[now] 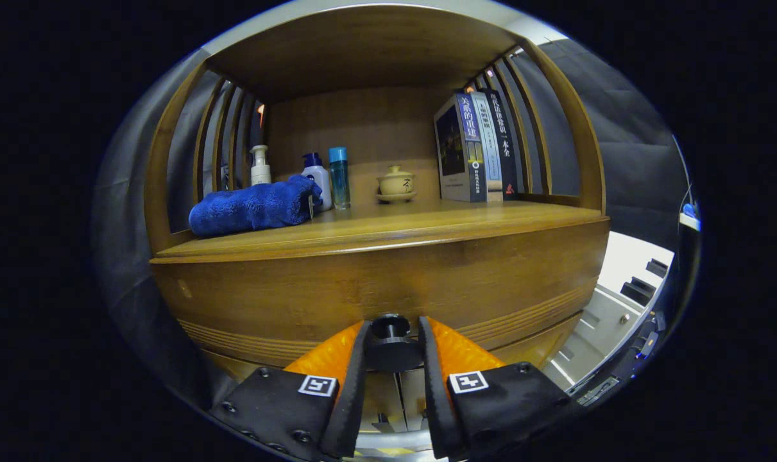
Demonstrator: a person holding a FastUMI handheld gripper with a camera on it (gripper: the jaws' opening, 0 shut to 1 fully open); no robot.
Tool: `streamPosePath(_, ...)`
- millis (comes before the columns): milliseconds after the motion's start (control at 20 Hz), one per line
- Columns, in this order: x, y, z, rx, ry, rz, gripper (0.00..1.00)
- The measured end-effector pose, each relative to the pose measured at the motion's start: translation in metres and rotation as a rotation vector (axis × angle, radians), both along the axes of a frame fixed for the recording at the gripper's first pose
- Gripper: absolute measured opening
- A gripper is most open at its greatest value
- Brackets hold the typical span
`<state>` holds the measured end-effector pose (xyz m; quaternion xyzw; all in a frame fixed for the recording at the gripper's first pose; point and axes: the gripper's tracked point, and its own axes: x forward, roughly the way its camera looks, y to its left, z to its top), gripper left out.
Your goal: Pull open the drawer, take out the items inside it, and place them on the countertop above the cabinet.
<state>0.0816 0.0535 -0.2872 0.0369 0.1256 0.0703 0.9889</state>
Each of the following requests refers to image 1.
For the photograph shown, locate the black book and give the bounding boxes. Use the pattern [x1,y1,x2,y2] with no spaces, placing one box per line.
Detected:
[484,88,519,201]

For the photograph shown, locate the white storage unit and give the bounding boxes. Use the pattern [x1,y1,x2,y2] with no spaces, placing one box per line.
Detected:
[542,231,675,392]

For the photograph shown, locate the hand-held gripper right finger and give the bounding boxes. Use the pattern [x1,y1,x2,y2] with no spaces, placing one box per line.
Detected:
[417,316,572,461]

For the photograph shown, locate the wooden cabinet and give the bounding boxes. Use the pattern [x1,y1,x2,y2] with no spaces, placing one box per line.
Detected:
[143,3,613,443]

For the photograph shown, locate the thick grey book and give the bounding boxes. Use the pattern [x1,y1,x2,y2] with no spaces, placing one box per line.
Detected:
[434,93,488,203]

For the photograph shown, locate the white bottle with blue cap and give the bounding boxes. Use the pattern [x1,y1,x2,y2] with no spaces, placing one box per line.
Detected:
[300,152,333,212]

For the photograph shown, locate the white pump bottle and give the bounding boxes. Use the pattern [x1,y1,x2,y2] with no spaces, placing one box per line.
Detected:
[250,144,272,187]

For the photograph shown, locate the wooden countertop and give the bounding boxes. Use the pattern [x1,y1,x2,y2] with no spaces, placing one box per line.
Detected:
[154,198,611,264]

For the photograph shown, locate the clear blue bottle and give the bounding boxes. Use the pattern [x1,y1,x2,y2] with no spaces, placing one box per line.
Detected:
[329,146,352,210]

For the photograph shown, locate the wooden drawer with black knob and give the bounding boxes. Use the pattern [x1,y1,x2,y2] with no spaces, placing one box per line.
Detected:
[149,217,612,374]

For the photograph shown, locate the beige lidded ceramic teacup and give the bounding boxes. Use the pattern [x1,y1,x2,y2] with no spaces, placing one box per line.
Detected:
[375,165,418,204]

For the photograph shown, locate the light blue book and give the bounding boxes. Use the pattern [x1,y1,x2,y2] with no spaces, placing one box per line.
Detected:
[470,92,504,203]

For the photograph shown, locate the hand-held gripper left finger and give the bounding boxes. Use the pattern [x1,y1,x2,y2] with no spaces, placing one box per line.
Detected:
[210,319,373,462]

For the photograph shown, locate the blue folded towel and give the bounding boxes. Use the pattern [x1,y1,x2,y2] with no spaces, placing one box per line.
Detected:
[188,175,323,238]

